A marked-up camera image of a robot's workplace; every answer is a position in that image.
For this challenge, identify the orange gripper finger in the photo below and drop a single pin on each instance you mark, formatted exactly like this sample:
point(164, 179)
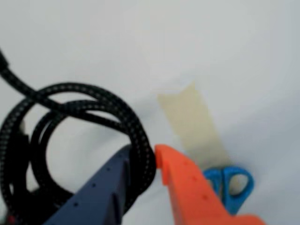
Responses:
point(187, 187)

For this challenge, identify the wide beige tape strip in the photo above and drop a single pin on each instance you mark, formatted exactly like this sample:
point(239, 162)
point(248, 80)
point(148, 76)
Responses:
point(194, 122)

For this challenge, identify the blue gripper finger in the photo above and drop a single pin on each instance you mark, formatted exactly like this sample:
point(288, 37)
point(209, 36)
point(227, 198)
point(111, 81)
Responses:
point(93, 199)

